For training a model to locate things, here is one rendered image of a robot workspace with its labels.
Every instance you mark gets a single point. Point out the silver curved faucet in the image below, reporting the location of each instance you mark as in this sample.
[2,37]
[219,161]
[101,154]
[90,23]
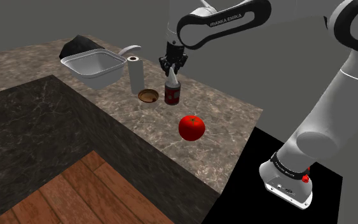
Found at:
[129,49]

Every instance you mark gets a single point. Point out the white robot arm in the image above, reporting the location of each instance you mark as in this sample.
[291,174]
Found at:
[318,118]

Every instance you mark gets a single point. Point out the black robot stand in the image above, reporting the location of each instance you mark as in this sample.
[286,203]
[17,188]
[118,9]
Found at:
[259,198]

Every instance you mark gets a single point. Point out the small brown bowl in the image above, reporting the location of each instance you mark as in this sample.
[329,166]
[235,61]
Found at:
[148,96]

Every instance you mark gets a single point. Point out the white paper towel roll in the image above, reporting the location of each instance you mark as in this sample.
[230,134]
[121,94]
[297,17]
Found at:
[136,77]

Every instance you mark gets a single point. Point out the black angular object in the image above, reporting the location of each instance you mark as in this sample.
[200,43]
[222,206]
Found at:
[78,46]

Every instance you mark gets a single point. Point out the red tomato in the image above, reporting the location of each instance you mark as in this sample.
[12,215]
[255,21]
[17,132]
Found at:
[191,127]

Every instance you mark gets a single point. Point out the red bottle with white nozzle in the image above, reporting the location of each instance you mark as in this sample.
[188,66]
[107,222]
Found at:
[172,93]

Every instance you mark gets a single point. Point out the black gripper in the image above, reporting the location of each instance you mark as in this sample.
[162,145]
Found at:
[175,52]

